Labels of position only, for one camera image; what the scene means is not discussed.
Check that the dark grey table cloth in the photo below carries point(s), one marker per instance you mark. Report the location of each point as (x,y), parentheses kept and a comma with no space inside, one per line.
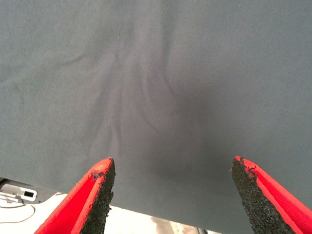
(146,85)

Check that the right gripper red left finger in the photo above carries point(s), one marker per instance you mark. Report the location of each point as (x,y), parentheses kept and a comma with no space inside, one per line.
(78,209)

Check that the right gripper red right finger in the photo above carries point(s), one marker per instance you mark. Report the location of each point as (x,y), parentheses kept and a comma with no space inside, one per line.
(268,207)

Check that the white connector panel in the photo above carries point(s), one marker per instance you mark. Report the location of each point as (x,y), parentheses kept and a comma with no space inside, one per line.
(28,194)

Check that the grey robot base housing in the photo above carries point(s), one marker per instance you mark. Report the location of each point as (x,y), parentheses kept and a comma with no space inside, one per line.
(41,192)

